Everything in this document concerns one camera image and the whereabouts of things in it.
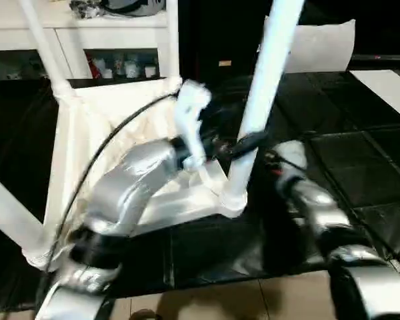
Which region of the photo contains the grey cushion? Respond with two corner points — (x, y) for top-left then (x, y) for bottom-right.
(263, 16), (357, 74)

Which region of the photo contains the white plastic table top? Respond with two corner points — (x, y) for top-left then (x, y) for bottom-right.
(26, 76), (249, 273)

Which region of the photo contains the grey helmet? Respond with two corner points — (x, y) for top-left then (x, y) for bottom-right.
(103, 0), (169, 17)

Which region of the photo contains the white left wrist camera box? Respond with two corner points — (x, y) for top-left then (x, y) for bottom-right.
(175, 79), (213, 169)

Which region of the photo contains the black box with yellow label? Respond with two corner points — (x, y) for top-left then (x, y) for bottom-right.
(178, 0), (267, 84)

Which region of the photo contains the white glass-door cabinet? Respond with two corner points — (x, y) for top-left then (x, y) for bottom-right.
(0, 0), (174, 81)

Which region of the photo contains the white plastic table leg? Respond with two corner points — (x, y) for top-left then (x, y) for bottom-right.
(18, 0), (77, 99)
(0, 169), (53, 264)
(166, 0), (183, 86)
(219, 0), (306, 209)

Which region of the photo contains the red bottle behind glass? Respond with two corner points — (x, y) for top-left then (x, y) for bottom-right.
(89, 58), (103, 79)

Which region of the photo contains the black work mat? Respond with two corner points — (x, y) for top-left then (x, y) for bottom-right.
(0, 71), (400, 314)

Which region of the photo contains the white flat board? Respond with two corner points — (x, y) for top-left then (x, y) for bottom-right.
(349, 69), (400, 126)

